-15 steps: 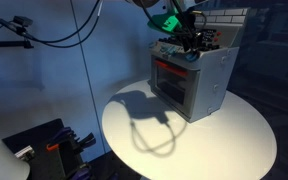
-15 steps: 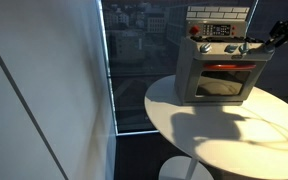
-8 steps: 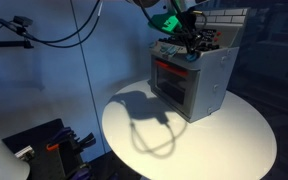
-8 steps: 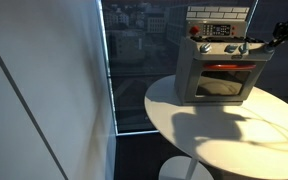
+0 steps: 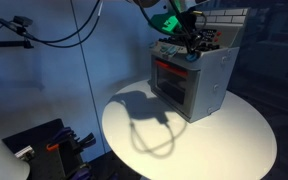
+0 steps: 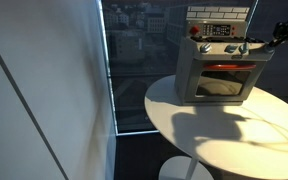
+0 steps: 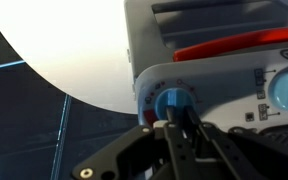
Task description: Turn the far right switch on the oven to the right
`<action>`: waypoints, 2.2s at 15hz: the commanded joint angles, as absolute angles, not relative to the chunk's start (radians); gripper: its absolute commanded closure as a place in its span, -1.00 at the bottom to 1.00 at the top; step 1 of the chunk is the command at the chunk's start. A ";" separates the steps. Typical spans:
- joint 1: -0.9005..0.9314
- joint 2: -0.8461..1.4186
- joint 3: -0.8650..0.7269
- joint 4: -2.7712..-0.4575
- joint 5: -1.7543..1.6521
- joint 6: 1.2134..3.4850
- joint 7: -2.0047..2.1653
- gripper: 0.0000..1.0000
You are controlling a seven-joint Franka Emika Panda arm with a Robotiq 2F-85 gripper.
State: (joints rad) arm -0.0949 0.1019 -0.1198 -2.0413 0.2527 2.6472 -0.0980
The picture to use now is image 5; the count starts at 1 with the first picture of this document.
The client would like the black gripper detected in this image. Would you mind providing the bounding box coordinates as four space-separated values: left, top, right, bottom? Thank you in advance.
174 9 207 55

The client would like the blue oven knob with red mark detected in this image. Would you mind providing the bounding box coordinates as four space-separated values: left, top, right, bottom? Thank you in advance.
185 53 198 63

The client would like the grey toy oven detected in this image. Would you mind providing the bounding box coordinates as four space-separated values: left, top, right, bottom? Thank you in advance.
148 7 252 124

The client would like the white round table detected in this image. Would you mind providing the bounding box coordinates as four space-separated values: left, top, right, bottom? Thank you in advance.
101 79 278 180

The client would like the blue clamp with orange tip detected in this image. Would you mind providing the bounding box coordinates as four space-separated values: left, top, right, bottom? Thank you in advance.
45 126 76 152

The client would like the dark purple clamp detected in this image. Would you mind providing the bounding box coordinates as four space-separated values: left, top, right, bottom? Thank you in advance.
66 163 92 180

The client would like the black equipment with orange part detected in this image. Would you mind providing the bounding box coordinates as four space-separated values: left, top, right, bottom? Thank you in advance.
2 118 92 180

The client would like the red oven door handle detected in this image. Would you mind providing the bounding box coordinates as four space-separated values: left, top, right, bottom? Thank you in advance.
155 59 189 77

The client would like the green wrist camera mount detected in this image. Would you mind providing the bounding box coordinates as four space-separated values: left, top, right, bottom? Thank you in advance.
150 12 182 36

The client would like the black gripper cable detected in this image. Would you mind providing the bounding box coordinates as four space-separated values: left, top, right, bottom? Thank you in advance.
136 0 202 54

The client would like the black hanging cable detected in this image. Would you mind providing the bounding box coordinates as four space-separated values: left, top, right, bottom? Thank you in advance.
23 0 102 44
0 0 104 49

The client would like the black camera on stand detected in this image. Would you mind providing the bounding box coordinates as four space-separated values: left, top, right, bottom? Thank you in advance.
12 15 34 27

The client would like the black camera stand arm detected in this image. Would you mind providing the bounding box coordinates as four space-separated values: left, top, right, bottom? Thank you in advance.
0 6 35 50

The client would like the silver aluminium rail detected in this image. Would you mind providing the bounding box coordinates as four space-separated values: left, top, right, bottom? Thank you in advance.
14 145 36 161

